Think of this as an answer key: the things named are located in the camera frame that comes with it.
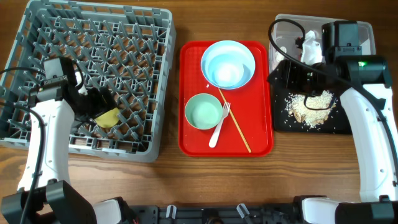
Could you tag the white plastic fork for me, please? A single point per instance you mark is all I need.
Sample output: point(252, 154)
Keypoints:
point(214, 138)

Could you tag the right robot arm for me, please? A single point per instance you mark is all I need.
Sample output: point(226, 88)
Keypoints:
point(364, 85)

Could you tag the yellow cup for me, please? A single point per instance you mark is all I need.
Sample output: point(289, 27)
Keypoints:
point(108, 119)

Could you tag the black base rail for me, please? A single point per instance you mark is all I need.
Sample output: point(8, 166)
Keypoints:
point(264, 214)

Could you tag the red plastic tray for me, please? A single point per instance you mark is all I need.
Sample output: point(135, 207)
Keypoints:
point(251, 106)

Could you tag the crumpled white wrapper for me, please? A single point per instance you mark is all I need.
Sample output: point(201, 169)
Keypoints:
point(281, 54)

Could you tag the green bowl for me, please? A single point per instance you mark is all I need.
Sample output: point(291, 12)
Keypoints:
point(203, 111)

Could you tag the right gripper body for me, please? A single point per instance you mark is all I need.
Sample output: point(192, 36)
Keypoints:
point(299, 79)

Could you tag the light blue plate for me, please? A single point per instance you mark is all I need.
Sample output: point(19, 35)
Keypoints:
point(226, 47)

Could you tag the light blue small bowl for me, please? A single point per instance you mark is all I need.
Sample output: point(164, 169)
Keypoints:
point(227, 71)

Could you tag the food scraps and rice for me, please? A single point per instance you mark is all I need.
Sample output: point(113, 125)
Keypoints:
point(310, 111)

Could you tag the black waste tray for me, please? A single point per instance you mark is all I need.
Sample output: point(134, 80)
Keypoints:
point(337, 123)

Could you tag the clear plastic bin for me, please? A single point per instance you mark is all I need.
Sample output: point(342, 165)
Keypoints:
point(284, 35)

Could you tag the grey dishwasher rack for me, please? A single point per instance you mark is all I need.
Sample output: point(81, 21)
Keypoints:
point(127, 49)

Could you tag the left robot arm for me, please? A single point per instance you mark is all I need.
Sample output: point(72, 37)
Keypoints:
point(44, 194)

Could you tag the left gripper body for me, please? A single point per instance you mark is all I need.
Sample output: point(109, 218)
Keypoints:
point(95, 104)

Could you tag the wooden chopstick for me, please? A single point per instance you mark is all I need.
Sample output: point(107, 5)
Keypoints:
point(236, 123)

